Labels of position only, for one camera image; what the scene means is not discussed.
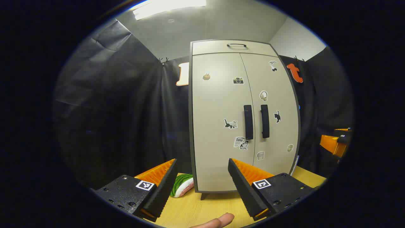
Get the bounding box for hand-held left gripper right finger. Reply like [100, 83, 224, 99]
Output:
[228, 158, 317, 221]

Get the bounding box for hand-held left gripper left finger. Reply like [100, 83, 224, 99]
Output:
[92, 158, 178, 222]

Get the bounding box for beige double-door shoe cabinet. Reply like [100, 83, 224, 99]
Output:
[189, 39, 301, 200]

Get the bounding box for beige cabinet door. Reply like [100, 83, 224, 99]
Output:
[240, 52, 300, 176]
[192, 53, 256, 192]

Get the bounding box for black door handle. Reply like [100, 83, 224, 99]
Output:
[243, 105, 254, 140]
[260, 104, 270, 139]

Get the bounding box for beige cabinet drawer front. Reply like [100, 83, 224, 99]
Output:
[192, 40, 278, 57]

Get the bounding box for watermelon slice plush toy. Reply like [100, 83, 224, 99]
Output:
[170, 174, 195, 198]

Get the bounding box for black backdrop cloth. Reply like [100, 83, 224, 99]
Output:
[54, 19, 353, 190]

